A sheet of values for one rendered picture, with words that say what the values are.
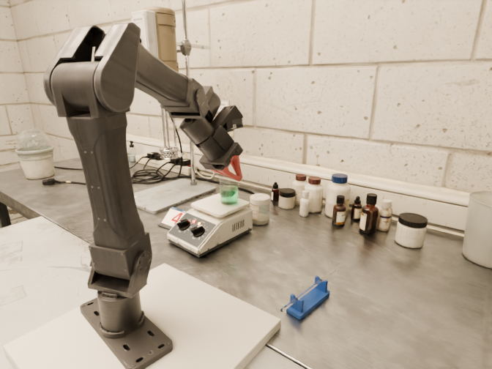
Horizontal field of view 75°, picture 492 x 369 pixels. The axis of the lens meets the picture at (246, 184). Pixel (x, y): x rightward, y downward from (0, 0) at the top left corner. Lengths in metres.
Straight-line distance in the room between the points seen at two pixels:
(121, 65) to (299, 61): 0.80
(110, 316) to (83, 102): 0.32
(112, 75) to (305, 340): 0.49
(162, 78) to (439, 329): 0.64
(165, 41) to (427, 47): 0.75
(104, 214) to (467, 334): 0.62
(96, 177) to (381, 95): 0.84
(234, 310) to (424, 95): 0.76
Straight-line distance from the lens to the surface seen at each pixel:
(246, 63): 1.29
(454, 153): 1.05
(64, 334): 0.64
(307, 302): 0.65
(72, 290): 0.77
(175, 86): 0.61
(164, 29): 1.12
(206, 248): 0.79
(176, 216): 0.97
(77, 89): 0.46
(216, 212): 0.82
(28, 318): 0.74
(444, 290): 0.80
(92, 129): 0.46
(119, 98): 0.46
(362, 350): 0.60
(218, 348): 0.55
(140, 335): 0.58
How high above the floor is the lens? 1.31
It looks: 18 degrees down
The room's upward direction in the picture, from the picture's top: straight up
